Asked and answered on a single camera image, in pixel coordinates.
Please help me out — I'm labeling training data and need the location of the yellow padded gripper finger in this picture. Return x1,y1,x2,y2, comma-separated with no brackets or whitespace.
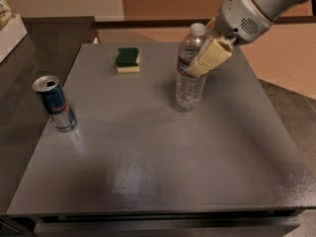
186,38,233,78
204,18,215,36

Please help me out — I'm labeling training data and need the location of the blue silver energy drink can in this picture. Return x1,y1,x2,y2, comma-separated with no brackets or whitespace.
33,75,77,132

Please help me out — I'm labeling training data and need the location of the green and yellow sponge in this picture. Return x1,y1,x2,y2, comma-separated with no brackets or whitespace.
116,47,140,73

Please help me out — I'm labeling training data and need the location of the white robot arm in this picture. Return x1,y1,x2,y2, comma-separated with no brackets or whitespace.
186,0,308,77

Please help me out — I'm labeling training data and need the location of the dark side counter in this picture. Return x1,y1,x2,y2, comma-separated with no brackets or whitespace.
0,17,96,216

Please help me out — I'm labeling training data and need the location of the clear plastic water bottle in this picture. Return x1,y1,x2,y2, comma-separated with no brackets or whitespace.
176,23,206,109

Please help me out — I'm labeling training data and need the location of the white box on counter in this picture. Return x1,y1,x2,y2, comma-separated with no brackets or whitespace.
0,15,28,63

